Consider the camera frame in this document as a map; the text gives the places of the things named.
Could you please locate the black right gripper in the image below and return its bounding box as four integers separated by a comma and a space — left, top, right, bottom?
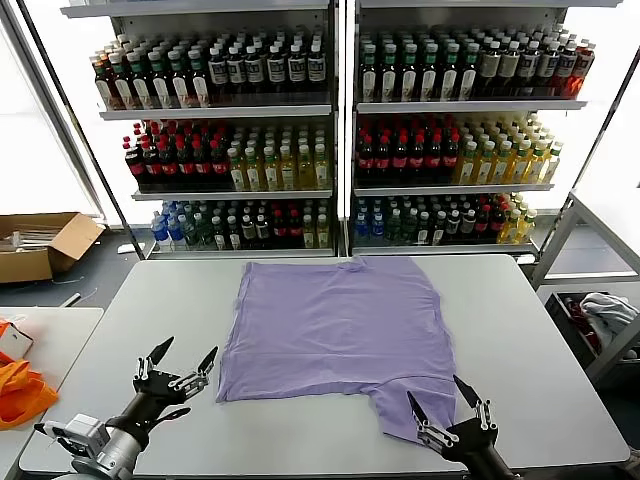
406, 374, 521, 480

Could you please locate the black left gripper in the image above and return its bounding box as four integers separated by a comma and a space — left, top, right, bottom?
110, 335, 220, 432

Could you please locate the purple printed t-shirt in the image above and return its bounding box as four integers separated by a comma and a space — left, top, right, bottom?
214, 255, 459, 446

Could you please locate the white side table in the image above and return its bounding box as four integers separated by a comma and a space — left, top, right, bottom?
0, 307, 105, 480

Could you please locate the black storage crate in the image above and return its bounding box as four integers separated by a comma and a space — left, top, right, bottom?
543, 291, 609, 372

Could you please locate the orange cloth bag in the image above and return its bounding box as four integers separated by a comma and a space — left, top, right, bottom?
0, 352, 60, 431

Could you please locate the white and orange box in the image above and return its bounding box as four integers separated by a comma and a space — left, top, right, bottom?
0, 319, 35, 361

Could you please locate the red garment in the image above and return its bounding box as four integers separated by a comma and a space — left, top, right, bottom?
563, 296, 601, 351

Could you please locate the open cardboard box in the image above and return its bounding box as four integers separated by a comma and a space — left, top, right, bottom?
0, 212, 106, 285

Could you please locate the white grey garment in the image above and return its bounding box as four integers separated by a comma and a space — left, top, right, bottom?
578, 292, 640, 346

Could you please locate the white sticks bundle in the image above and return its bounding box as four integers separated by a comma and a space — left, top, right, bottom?
0, 227, 51, 252

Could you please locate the grey bottle shelving unit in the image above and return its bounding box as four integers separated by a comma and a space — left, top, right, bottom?
59, 0, 346, 259
349, 0, 589, 256

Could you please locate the dark bottle beige label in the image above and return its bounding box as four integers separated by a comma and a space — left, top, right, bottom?
497, 40, 521, 98
478, 40, 503, 99

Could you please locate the dark bottle grey label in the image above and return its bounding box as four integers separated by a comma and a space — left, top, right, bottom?
554, 40, 579, 97
535, 39, 560, 97
517, 39, 541, 97

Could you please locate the red drink bottle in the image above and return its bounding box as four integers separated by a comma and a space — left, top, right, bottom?
569, 42, 597, 99

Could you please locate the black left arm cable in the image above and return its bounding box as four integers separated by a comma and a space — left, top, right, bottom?
144, 407, 192, 431

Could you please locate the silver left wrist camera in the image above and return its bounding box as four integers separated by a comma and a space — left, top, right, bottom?
33, 413, 110, 459

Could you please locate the grey metal frame table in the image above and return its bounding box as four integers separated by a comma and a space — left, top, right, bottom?
529, 189, 640, 384

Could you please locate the black slanted frame pole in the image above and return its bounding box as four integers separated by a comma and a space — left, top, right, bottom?
17, 0, 146, 260
532, 47, 640, 264

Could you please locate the grey slanted frame pole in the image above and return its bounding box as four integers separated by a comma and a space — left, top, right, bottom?
0, 9, 107, 226

